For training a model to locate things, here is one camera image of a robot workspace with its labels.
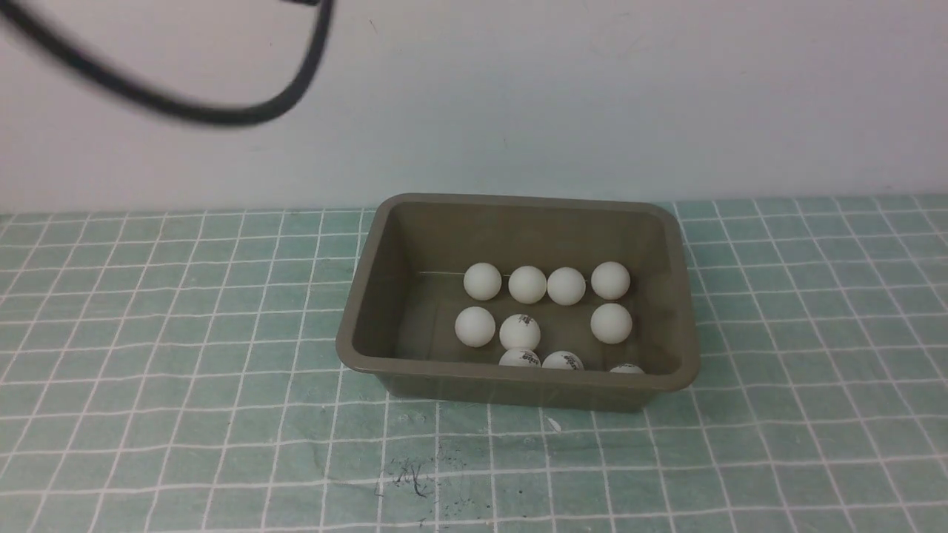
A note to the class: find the green checkered tablecloth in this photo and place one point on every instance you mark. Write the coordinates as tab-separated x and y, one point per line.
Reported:
176	371

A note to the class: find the olive green plastic bin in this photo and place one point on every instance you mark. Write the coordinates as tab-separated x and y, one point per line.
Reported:
398	322

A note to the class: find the white logo ping-pong ball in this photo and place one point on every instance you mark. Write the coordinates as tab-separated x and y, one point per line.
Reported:
562	360
519	357

